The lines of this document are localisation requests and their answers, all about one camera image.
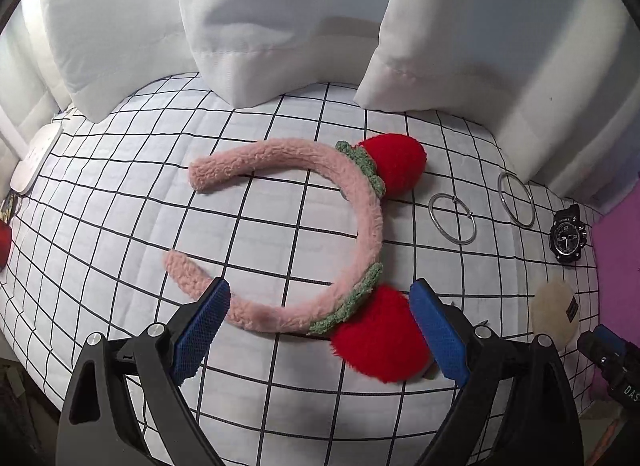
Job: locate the white black grid bed sheet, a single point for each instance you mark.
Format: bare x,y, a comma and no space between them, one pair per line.
125,196

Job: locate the small silver bangle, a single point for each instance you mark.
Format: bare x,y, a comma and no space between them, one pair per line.
452,220

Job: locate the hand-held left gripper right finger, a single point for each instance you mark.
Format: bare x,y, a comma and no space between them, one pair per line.
442,341

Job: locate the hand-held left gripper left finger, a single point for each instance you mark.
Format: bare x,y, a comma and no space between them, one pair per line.
202,328

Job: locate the white flat device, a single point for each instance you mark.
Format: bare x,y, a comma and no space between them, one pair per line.
36,158

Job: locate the large silver bangle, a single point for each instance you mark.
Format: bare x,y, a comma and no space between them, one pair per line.
516,198

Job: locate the red object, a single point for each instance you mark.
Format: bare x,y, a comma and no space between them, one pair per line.
4,246

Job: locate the cream fluffy round puff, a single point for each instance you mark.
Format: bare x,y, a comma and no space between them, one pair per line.
550,311

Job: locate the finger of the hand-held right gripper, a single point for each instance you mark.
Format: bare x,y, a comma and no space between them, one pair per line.
607,335

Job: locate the black wrist watch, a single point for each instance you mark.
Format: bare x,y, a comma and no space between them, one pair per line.
566,237

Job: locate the pink plush strawberry headband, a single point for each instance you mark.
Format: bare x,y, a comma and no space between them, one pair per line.
367,216

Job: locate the pink plastic basin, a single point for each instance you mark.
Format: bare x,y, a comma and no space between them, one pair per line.
616,266

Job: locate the white curtain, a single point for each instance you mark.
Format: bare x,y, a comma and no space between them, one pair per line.
125,20

